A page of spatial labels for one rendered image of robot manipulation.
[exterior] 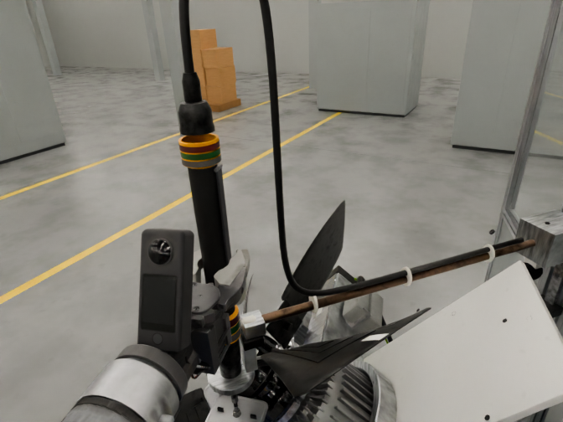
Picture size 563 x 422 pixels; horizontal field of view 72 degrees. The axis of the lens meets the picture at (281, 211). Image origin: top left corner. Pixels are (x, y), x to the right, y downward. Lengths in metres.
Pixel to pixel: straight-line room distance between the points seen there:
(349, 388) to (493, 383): 0.23
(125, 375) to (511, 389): 0.48
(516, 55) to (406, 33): 2.31
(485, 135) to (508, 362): 5.38
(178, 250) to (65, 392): 2.22
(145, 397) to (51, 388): 2.27
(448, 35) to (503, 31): 6.85
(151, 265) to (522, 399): 0.48
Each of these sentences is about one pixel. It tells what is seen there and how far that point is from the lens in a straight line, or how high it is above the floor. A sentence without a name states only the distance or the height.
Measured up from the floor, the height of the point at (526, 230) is 1.38.
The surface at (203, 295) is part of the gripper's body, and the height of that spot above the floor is 1.49.
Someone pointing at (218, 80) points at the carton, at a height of 0.62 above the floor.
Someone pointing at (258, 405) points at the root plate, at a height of 1.18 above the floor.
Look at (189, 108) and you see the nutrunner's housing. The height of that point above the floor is 1.67.
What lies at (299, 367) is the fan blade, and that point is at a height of 1.39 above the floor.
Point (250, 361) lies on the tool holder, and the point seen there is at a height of 1.30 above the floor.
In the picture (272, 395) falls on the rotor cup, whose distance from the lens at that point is 0.73.
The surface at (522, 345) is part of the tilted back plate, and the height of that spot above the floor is 1.33.
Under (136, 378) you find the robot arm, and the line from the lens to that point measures 0.36.
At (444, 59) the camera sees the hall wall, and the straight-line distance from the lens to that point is 12.61.
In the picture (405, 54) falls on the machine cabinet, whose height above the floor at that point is 1.09.
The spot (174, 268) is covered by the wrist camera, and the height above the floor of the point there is 1.55.
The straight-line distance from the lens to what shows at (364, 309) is 0.92.
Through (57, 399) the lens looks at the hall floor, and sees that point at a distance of 2.55.
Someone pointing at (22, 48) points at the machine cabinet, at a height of 1.49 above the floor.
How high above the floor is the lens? 1.75
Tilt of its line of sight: 27 degrees down
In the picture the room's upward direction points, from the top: 3 degrees counter-clockwise
